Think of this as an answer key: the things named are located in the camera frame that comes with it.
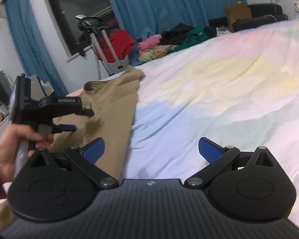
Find wide blue curtain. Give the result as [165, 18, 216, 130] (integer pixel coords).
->
[101, 0, 248, 66]

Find beige patterned cloth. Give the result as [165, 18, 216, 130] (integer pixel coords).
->
[137, 44, 180, 62]

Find black sofa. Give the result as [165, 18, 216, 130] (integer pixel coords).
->
[208, 3, 288, 33]

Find white printed cloth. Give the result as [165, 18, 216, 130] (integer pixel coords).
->
[215, 26, 232, 37]

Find dark window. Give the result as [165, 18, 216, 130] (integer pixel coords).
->
[41, 0, 120, 56]

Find green garment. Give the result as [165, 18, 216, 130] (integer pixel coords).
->
[168, 27, 210, 54]

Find pastel tie-dye bed blanket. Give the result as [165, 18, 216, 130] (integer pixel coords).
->
[67, 20, 299, 232]

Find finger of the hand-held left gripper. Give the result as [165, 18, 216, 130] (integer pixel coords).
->
[38, 96, 94, 118]
[51, 124, 78, 134]

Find brown paper bag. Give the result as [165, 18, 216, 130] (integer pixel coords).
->
[225, 1, 253, 29]

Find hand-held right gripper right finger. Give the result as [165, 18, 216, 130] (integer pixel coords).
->
[184, 136, 276, 190]

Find tan trousers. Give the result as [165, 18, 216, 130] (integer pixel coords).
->
[0, 68, 145, 232]

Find wavy-framed mirror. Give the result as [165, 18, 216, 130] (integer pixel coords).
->
[0, 71, 12, 108]

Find black clothes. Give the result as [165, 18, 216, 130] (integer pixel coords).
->
[161, 23, 217, 46]

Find narrow blue curtain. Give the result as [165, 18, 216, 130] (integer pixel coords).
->
[4, 0, 69, 97]

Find silver tripod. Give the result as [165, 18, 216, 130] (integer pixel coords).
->
[90, 28, 130, 77]

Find pink cloth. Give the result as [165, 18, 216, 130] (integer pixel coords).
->
[138, 35, 162, 53]

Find red cloth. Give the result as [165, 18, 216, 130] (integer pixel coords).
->
[95, 28, 136, 63]

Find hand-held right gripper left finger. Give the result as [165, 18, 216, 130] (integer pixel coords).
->
[29, 137, 119, 190]

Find person's left hand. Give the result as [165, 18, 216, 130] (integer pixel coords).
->
[0, 123, 55, 183]

